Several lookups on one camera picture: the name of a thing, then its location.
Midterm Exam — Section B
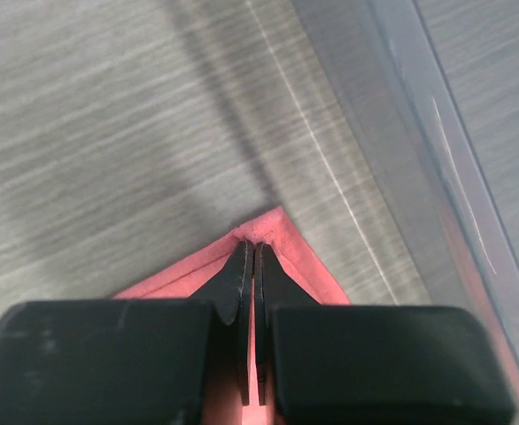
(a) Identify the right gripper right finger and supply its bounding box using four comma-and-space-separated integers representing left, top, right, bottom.
254, 243, 516, 424

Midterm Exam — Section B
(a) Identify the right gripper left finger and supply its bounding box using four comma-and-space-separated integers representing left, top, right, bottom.
0, 242, 253, 424

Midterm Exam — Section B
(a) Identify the clear plastic bin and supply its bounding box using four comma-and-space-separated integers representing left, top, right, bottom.
294, 1, 519, 422

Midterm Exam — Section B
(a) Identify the salmon pink t shirt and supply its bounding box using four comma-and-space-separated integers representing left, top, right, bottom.
115, 208, 351, 424

